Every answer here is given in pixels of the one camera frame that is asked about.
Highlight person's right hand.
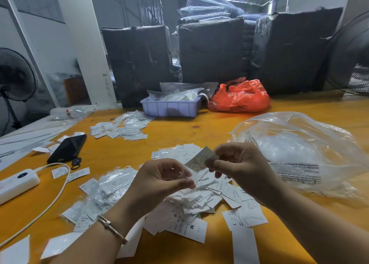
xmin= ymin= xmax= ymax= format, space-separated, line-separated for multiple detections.
xmin=205 ymin=142 xmax=286 ymax=210

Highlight person's left hand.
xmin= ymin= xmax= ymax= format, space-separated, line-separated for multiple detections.
xmin=121 ymin=158 xmax=196 ymax=222

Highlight small white paper label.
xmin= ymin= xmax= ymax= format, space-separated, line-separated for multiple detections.
xmin=184 ymin=146 xmax=220 ymax=173

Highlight person's right forearm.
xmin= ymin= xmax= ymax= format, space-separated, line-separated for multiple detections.
xmin=265 ymin=180 xmax=369 ymax=264

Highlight person's left forearm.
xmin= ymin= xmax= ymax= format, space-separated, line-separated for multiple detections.
xmin=50 ymin=206 xmax=147 ymax=264

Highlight pile of white paper tags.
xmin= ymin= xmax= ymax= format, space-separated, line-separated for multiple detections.
xmin=143 ymin=143 xmax=269 ymax=244

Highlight orange plastic bag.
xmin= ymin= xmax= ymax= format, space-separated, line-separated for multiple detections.
xmin=207 ymin=78 xmax=271 ymax=113

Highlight purple plastic tray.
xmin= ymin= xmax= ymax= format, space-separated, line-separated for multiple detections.
xmin=140 ymin=96 xmax=202 ymax=118

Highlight flat clear plastic bag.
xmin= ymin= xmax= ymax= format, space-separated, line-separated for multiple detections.
xmin=160 ymin=82 xmax=219 ymax=99

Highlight pile of tags in clear packets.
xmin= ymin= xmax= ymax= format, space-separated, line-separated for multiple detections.
xmin=61 ymin=166 xmax=145 ymax=233

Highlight clear bags of small parts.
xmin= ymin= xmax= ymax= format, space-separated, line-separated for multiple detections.
xmin=147 ymin=88 xmax=206 ymax=102

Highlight scattered heap of bagged tags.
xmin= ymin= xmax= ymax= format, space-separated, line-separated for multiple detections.
xmin=90 ymin=110 xmax=156 ymax=141

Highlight large clear plastic bag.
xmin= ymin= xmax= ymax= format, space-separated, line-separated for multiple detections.
xmin=229 ymin=112 xmax=369 ymax=200

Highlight loose white label sheet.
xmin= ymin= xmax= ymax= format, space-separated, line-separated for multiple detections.
xmin=231 ymin=228 xmax=260 ymax=264
xmin=52 ymin=166 xmax=69 ymax=179
xmin=66 ymin=167 xmax=90 ymax=183
xmin=0 ymin=236 xmax=30 ymax=264
xmin=40 ymin=232 xmax=83 ymax=260

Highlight black wrapped box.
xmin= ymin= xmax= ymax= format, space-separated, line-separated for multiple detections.
xmin=250 ymin=8 xmax=343 ymax=96
xmin=176 ymin=18 xmax=245 ymax=84
xmin=101 ymin=25 xmax=174 ymax=108

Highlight black smartphone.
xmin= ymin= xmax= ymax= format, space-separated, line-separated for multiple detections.
xmin=47 ymin=134 xmax=87 ymax=164

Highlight clear plastic bottle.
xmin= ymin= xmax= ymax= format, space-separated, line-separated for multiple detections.
xmin=50 ymin=106 xmax=96 ymax=120

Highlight brown cardboard box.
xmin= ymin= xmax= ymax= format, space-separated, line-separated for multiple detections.
xmin=63 ymin=76 xmax=89 ymax=106

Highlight stack of blue bagged garments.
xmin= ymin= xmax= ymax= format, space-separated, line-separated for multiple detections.
xmin=173 ymin=0 xmax=268 ymax=77

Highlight white flat boards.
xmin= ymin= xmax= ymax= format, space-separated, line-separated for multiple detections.
xmin=0 ymin=119 xmax=76 ymax=170

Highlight white power strip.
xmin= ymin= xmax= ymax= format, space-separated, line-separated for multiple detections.
xmin=0 ymin=169 xmax=41 ymax=206

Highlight large black fan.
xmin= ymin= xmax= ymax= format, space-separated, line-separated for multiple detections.
xmin=323 ymin=11 xmax=369 ymax=96

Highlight white pillar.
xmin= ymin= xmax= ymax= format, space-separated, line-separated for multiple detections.
xmin=52 ymin=0 xmax=119 ymax=107

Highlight black standing fan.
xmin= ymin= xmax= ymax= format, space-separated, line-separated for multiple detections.
xmin=0 ymin=47 xmax=38 ymax=137

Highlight white slanted beam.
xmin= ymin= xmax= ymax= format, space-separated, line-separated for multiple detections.
xmin=0 ymin=0 xmax=60 ymax=108

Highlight metal bracelet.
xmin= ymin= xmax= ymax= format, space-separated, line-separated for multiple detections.
xmin=96 ymin=215 xmax=128 ymax=245

